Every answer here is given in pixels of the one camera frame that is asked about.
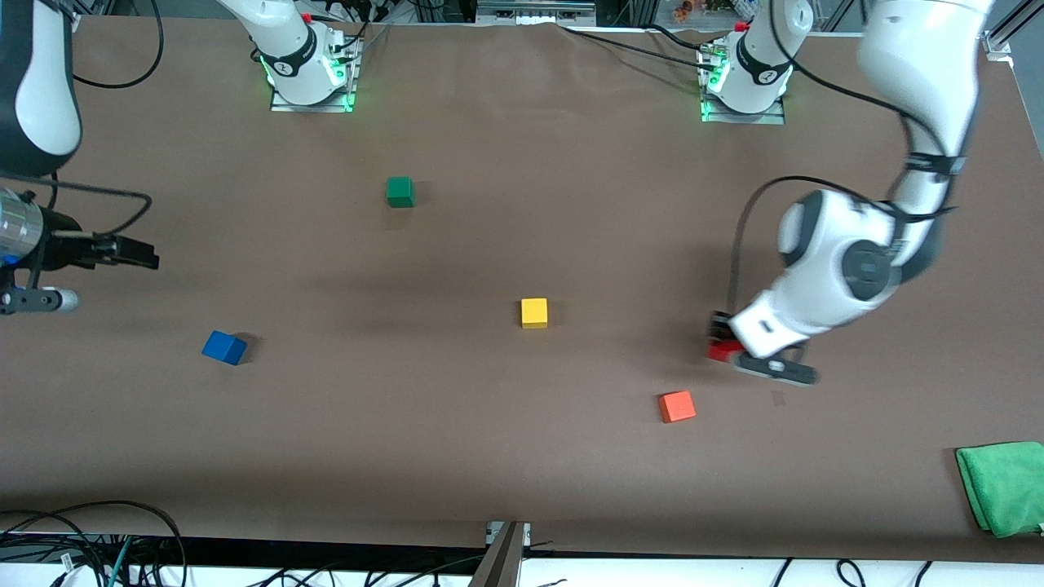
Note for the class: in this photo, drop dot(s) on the brown paper table cover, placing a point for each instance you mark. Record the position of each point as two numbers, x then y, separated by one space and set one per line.
522 204

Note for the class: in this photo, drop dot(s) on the blue wooden block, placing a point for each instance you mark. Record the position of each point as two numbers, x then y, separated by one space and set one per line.
222 347

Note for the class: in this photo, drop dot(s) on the red wooden block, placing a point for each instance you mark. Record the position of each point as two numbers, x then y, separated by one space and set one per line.
719 353

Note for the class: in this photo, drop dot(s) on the green wooden block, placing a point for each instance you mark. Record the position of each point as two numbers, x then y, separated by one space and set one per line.
400 191

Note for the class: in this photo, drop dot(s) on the metal corner bracket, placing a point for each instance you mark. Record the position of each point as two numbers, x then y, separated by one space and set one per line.
1005 45

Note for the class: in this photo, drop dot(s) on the green folded cloth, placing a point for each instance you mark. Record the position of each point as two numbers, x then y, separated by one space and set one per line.
1007 489

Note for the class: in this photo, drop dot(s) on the silver aluminium crossbar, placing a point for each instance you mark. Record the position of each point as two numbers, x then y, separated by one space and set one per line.
534 11

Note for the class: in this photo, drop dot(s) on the yellow wooden block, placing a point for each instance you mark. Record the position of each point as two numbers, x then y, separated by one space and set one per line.
534 312

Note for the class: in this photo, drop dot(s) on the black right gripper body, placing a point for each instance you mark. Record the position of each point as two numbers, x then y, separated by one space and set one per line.
64 247

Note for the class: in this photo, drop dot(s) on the aluminium profile post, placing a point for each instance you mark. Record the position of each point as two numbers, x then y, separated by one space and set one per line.
499 562

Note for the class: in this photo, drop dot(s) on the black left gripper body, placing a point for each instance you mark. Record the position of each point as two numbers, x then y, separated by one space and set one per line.
719 327

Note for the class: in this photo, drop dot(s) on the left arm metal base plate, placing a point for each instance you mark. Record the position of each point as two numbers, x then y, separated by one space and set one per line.
775 119

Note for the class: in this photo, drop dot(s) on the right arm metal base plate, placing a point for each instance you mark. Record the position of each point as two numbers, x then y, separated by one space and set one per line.
281 107

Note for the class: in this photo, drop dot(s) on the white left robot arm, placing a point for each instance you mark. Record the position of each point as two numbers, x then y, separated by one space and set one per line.
848 261

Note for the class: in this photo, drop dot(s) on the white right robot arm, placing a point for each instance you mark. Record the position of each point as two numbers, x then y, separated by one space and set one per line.
41 90

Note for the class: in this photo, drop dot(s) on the orange wooden block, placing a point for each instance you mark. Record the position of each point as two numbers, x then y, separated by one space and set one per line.
677 406

